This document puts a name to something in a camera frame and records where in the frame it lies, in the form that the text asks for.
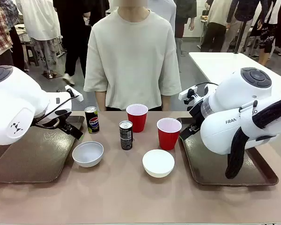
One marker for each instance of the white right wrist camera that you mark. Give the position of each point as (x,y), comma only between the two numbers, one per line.
(188,93)

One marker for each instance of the black can with white text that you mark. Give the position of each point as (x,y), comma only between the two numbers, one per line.
(126,136)

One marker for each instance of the dark stool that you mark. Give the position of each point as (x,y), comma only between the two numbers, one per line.
(32,55)

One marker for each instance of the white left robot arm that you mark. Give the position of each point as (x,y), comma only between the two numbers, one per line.
(14,105)

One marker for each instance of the bystander in plaid shirt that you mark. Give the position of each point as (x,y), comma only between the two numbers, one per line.
(0,30)

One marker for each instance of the bystander in printed black shorts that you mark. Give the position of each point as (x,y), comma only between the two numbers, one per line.
(268,30)

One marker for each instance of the person in beige t-shirt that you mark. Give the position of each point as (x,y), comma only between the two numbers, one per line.
(132,58)

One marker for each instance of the person's right forearm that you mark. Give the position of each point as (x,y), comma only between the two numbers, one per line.
(100,100)

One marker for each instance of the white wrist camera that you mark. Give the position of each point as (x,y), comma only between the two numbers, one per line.
(73,92)
(188,93)

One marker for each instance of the brown serving tray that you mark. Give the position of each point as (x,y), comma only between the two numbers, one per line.
(35,157)
(208,168)

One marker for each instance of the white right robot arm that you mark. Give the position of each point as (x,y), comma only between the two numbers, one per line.
(238,112)

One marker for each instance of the red plastic cup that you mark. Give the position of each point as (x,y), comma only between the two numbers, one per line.
(137,118)
(169,134)

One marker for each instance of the bystander in white shirt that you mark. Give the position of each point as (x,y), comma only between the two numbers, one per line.
(43,28)

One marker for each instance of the bystander in black clothes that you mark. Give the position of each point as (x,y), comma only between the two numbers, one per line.
(72,35)

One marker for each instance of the white background table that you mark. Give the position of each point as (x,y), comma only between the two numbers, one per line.
(215,63)

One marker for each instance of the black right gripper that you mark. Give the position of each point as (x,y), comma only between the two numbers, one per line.
(196,114)

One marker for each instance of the black Pepsi can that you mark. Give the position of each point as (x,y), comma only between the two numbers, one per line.
(92,120)

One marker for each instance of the white bowl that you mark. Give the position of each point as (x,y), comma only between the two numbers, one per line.
(87,154)
(158,164)

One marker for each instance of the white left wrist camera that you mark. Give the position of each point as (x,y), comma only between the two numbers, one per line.
(73,92)

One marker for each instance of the person's left forearm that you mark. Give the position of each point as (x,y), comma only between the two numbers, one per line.
(166,103)

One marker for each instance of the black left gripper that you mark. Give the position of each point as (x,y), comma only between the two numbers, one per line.
(63,124)

